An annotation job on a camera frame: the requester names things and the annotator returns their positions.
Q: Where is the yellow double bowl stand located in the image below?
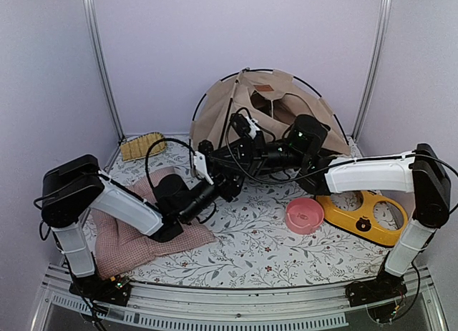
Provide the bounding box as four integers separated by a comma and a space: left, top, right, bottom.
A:
315, 191, 408, 248

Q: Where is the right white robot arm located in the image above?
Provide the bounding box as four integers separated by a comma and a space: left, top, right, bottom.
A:
209, 112, 454, 300

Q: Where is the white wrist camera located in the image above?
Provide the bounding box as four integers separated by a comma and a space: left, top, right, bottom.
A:
230, 113, 260, 139
191, 151, 214, 185

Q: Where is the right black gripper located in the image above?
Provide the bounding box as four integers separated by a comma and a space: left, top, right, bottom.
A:
210, 129, 308, 179

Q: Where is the woven scratcher tray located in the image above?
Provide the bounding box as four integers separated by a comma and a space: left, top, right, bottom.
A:
120, 132, 167, 162

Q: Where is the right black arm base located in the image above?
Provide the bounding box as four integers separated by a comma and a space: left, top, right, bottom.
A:
345, 258, 407, 324

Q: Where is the beige fabric pet tent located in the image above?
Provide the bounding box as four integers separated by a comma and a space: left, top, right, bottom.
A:
189, 69, 351, 157

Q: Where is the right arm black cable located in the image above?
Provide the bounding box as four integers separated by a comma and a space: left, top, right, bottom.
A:
225, 107, 458, 184

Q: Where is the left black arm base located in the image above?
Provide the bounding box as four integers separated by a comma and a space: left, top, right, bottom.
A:
68, 265, 132, 323

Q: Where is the aluminium frame post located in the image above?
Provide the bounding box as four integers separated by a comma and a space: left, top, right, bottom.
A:
351, 0, 392, 142
82, 0, 125, 144

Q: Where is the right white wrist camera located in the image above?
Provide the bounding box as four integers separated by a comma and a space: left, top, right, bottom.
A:
230, 113, 260, 139

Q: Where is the black tent pole one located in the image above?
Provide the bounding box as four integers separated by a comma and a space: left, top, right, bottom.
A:
218, 78, 239, 149

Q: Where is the left aluminium frame post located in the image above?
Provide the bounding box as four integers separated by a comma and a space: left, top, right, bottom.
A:
82, 0, 125, 144

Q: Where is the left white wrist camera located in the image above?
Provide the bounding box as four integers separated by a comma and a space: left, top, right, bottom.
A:
191, 151, 214, 185

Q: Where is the right aluminium frame post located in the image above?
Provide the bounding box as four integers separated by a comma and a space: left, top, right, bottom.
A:
351, 0, 392, 142

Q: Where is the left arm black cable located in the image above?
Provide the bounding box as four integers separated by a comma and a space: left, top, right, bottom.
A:
145, 137, 198, 199

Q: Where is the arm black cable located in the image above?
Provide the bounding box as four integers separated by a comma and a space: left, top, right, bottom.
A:
225, 107, 458, 184
145, 137, 198, 199

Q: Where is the pink checkered cushion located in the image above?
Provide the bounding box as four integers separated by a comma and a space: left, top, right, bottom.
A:
91, 168, 218, 280

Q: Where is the pink pet bowl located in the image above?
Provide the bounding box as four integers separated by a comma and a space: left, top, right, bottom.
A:
284, 197, 324, 235

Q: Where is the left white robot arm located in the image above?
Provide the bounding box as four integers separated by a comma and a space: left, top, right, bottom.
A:
34, 150, 244, 298

